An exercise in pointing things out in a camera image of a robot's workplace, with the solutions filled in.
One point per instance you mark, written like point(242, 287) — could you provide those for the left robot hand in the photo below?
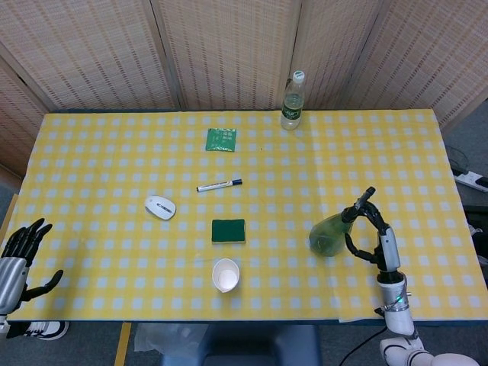
point(15, 263)

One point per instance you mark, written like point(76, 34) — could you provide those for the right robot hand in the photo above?
point(383, 244)

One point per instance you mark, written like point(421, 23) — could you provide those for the green spray bottle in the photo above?
point(328, 238)

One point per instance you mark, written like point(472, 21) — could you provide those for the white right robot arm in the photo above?
point(400, 320)

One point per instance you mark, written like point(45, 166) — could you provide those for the clear plastic water bottle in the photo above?
point(293, 104)

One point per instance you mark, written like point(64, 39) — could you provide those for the black and white sneaker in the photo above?
point(45, 330)

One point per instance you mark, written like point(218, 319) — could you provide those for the white power strip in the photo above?
point(470, 178)

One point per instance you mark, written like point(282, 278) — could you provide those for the yellow checkered tablecloth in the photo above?
point(152, 244)

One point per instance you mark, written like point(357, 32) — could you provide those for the white computer mouse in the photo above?
point(160, 207)

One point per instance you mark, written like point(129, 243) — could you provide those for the green scouring sponge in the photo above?
point(228, 230)

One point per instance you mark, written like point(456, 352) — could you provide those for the white paper cup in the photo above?
point(225, 276)

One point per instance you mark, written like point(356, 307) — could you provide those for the white marker pen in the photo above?
point(219, 185)

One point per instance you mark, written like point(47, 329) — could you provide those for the green sachet packet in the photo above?
point(221, 140)

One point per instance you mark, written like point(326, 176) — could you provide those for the woven folding screen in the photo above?
point(228, 49)

